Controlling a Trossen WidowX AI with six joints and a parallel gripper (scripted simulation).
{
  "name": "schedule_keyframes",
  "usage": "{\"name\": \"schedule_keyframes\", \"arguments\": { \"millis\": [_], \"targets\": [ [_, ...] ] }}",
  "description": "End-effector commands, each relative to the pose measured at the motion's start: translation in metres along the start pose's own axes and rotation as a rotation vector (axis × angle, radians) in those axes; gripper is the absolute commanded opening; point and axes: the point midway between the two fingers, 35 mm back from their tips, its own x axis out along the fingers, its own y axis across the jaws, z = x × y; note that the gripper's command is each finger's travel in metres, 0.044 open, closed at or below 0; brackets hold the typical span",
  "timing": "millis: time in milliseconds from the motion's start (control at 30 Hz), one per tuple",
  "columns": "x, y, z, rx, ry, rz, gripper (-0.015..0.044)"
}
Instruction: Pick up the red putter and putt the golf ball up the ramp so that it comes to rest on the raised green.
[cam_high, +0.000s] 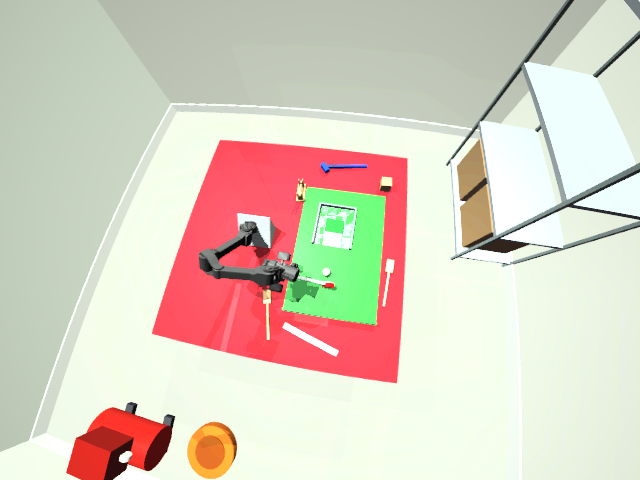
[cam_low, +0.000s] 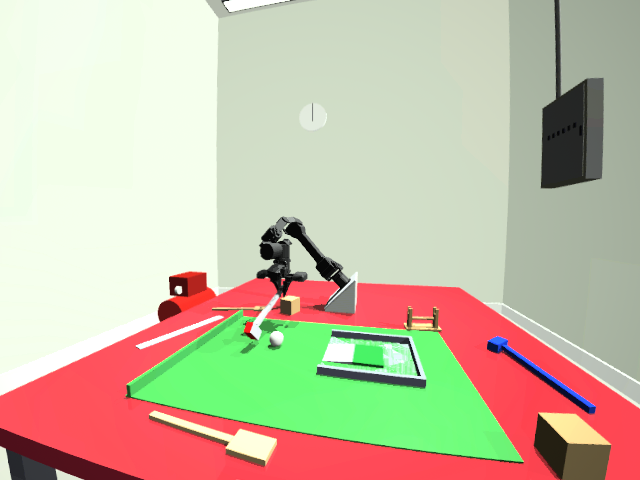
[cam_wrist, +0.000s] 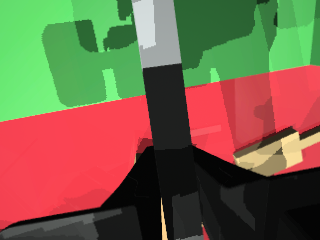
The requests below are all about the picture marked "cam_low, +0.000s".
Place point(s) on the white golf ball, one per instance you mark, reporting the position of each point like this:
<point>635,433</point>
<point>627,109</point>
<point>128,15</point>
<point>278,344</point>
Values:
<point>276,338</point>

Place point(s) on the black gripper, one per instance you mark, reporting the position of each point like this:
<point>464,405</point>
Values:
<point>297,277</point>

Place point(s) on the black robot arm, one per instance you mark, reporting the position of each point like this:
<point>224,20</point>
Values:
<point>271,249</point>

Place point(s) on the green flat mat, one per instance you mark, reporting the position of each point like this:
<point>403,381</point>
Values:
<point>235,377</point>

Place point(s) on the white flat bar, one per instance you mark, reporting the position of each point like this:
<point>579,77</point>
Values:
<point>180,331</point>

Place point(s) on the tan box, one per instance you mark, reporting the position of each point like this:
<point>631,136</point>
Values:
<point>290,305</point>
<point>573,449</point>

